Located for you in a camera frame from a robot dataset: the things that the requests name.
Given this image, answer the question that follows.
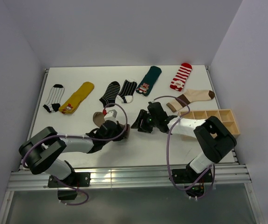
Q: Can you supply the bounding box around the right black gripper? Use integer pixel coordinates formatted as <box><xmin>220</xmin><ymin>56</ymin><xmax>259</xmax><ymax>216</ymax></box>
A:
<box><xmin>131</xmin><ymin>109</ymin><xmax>159</xmax><ymax>133</ymax></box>

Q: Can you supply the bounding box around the tan sock with maroon stripes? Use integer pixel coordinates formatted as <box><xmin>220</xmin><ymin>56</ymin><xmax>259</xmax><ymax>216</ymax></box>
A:
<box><xmin>93</xmin><ymin>112</ymin><xmax>131</xmax><ymax>140</ymax></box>

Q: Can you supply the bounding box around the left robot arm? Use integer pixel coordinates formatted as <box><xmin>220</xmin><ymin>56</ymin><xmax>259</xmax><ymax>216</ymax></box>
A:
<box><xmin>19</xmin><ymin>120</ymin><xmax>130</xmax><ymax>186</ymax></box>

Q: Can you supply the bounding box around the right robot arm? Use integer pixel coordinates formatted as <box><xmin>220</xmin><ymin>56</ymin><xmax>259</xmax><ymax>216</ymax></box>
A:
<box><xmin>131</xmin><ymin>102</ymin><xmax>237</xmax><ymax>182</ymax></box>

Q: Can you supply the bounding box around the black vertical-striped ankle sock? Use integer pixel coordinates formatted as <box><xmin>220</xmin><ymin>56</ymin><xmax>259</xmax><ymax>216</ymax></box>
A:
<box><xmin>117</xmin><ymin>79</ymin><xmax>137</xmax><ymax>104</ymax></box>

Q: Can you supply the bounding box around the black horizontal-striped ankle sock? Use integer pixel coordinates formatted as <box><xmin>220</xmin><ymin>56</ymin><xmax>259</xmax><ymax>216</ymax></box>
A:
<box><xmin>99</xmin><ymin>81</ymin><xmax>120</xmax><ymax>107</ymax></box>

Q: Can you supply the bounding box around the dark green reindeer sock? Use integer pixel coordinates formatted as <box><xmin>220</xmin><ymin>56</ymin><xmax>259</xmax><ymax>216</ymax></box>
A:
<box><xmin>136</xmin><ymin>66</ymin><xmax>162</xmax><ymax>97</ymax></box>

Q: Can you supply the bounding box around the mustard yellow sock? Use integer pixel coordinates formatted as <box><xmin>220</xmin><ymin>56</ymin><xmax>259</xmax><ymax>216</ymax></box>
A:
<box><xmin>59</xmin><ymin>82</ymin><xmax>95</xmax><ymax>114</ymax></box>

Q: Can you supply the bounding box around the red white striped santa sock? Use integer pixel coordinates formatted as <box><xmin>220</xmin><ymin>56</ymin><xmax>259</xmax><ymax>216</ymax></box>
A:
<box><xmin>170</xmin><ymin>63</ymin><xmax>192</xmax><ymax>91</ymax></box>

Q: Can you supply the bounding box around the cream and brown sock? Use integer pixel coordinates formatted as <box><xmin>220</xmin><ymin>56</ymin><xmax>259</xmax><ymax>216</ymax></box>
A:
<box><xmin>166</xmin><ymin>89</ymin><xmax>215</xmax><ymax>112</ymax></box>

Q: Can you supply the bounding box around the white black vertical-striped sock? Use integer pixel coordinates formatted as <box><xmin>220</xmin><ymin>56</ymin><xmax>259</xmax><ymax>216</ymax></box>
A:
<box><xmin>43</xmin><ymin>84</ymin><xmax>65</xmax><ymax>113</ymax></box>

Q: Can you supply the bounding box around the wooden compartment tray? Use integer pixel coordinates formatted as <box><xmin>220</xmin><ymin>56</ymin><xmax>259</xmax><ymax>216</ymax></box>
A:
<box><xmin>177</xmin><ymin>109</ymin><xmax>240</xmax><ymax>138</ymax></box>

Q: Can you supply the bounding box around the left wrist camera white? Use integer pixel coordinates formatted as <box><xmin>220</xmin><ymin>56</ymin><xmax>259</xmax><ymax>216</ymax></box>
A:
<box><xmin>103</xmin><ymin>109</ymin><xmax>117</xmax><ymax>123</ymax></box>

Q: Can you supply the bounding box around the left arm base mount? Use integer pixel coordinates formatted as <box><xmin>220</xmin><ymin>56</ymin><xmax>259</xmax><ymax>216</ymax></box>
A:
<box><xmin>48</xmin><ymin>172</ymin><xmax>91</xmax><ymax>201</ymax></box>

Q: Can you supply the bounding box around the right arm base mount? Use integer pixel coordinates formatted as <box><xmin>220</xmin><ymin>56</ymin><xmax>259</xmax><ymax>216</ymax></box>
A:
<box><xmin>169</xmin><ymin>165</ymin><xmax>215</xmax><ymax>201</ymax></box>

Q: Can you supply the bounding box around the aluminium table frame rail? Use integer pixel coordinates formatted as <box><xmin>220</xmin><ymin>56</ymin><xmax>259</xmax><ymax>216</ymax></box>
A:
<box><xmin>6</xmin><ymin>163</ymin><xmax>252</xmax><ymax>191</ymax></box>

